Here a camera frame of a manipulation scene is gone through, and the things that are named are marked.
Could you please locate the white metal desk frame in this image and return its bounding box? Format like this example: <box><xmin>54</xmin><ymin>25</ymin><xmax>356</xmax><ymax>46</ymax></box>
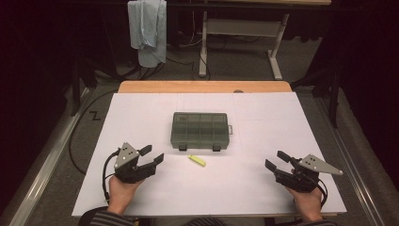
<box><xmin>198</xmin><ymin>10</ymin><xmax>291</xmax><ymax>81</ymax></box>

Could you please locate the person's striped clothing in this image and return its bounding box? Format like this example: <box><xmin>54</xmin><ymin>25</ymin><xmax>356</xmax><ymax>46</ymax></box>
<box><xmin>184</xmin><ymin>217</ymin><xmax>228</xmax><ymax>226</ymax></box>

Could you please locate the light blue hanging cloth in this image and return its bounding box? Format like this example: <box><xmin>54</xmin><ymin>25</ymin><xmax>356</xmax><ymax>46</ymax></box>
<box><xmin>127</xmin><ymin>0</ymin><xmax>168</xmax><ymax>69</ymax></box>

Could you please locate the white table sheet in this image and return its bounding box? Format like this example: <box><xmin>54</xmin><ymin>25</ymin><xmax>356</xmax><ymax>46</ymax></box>
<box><xmin>71</xmin><ymin>91</ymin><xmax>348</xmax><ymax>218</ymax></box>

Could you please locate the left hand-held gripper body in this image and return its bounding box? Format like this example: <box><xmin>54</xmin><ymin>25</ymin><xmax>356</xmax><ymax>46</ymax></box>
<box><xmin>113</xmin><ymin>142</ymin><xmax>157</xmax><ymax>185</ymax></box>

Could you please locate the metal floor rail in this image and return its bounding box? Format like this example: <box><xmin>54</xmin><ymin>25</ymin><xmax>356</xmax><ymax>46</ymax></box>
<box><xmin>314</xmin><ymin>96</ymin><xmax>391</xmax><ymax>226</ymax></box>
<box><xmin>0</xmin><ymin>87</ymin><xmax>92</xmax><ymax>226</ymax></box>

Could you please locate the hand-held gripper black cable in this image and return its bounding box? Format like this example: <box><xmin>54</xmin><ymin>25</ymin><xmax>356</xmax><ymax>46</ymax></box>
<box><xmin>312</xmin><ymin>178</ymin><xmax>329</xmax><ymax>209</ymax></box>
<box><xmin>102</xmin><ymin>149</ymin><xmax>122</xmax><ymax>205</ymax></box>

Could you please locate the grey plastic compartment box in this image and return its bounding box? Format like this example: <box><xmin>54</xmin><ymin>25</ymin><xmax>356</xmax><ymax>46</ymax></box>
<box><xmin>170</xmin><ymin>111</ymin><xmax>234</xmax><ymax>153</ymax></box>

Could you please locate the long black floor cable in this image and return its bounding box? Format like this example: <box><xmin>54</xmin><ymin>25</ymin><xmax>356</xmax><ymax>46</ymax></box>
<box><xmin>68</xmin><ymin>89</ymin><xmax>120</xmax><ymax>176</ymax></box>

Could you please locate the small yellow plastic piece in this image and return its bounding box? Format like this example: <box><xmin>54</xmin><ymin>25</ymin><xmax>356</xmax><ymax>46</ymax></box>
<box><xmin>187</xmin><ymin>153</ymin><xmax>207</xmax><ymax>168</ymax></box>

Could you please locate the black floor cable bundle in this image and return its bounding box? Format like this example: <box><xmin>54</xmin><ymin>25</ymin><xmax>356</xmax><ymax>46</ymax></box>
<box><xmin>93</xmin><ymin>60</ymin><xmax>167</xmax><ymax>82</ymax></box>

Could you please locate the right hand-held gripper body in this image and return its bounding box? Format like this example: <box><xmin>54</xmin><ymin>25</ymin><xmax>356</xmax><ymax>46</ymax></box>
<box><xmin>274</xmin><ymin>153</ymin><xmax>344</xmax><ymax>193</ymax></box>

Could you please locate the left hand-held gripper black cable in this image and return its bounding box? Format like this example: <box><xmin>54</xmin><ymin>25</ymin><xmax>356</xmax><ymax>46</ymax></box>
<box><xmin>102</xmin><ymin>149</ymin><xmax>122</xmax><ymax>205</ymax></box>

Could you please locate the person's right hand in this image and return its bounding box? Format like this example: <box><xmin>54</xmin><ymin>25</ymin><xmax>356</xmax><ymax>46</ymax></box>
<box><xmin>284</xmin><ymin>185</ymin><xmax>325</xmax><ymax>222</ymax></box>

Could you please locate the right hand-held gripper black cable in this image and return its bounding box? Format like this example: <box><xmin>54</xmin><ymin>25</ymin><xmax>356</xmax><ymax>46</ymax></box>
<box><xmin>312</xmin><ymin>178</ymin><xmax>329</xmax><ymax>209</ymax></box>

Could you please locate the person's left hand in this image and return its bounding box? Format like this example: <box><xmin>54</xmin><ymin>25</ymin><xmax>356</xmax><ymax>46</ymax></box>
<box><xmin>107</xmin><ymin>174</ymin><xmax>146</xmax><ymax>217</ymax></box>

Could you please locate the black metal stand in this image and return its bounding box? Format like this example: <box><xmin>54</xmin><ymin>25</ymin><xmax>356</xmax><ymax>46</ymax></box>
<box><xmin>70</xmin><ymin>57</ymin><xmax>99</xmax><ymax>118</ymax></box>
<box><xmin>289</xmin><ymin>66</ymin><xmax>343</xmax><ymax>129</ymax></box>

